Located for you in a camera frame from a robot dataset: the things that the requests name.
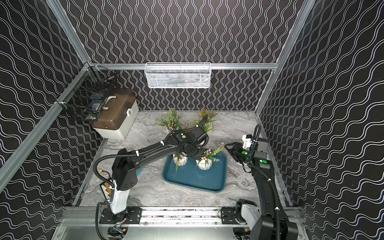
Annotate white pot pink flowers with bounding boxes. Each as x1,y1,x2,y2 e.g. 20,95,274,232
173,153,188,173

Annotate pink flower potted plant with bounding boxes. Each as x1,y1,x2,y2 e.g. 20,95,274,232
196,146,224,171

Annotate white pot green plant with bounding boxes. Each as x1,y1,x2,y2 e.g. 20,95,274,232
192,121,214,133

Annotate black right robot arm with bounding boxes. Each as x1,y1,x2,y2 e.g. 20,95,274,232
225,124,299,240

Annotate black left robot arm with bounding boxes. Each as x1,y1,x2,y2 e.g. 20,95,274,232
93,126,209,215

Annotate back left potted plant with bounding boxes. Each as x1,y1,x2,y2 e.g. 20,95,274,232
155,109,182,131

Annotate back right potted plant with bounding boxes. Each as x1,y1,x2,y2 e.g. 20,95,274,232
197,109,219,123

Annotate brown lid storage box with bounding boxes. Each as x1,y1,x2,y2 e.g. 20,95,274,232
92,89,139,140

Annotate teal plastic tray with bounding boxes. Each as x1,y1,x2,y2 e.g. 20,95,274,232
163,152,228,193

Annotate patterned card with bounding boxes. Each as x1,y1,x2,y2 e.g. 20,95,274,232
100,183,113,200

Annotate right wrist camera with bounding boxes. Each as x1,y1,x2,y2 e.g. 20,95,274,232
242,134,253,151

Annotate white wire wall basket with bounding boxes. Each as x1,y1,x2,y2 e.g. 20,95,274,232
144,62,212,89

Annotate black wire wall basket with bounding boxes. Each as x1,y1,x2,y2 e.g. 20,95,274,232
58,62,118,122

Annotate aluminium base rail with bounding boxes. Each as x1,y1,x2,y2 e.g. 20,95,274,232
59,205,310,240

